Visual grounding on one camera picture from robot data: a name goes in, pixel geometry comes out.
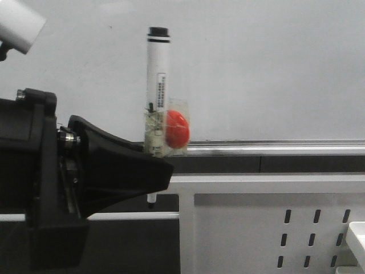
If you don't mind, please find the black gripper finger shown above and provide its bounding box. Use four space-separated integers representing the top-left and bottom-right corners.
68 115 174 217

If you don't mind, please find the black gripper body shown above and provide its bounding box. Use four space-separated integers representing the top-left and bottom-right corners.
1 88 88 270

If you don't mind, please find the red round magnet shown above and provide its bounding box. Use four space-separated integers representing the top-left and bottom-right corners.
164 98 190 157

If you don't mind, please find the white black whiteboard marker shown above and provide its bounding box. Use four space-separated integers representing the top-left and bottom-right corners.
143 26 172 209

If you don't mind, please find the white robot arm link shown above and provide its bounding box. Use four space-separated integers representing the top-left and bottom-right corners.
1 0 47 62

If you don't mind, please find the white whiteboard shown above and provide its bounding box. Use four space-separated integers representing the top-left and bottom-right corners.
1 1 364 141

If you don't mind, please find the white perforated metal rack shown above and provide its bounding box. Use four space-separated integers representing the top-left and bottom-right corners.
0 174 365 274

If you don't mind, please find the white plastic marker tray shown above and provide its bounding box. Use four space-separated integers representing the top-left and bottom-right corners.
346 221 364 273

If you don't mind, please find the aluminium whiteboard tray rail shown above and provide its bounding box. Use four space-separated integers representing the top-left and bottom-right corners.
133 139 365 159

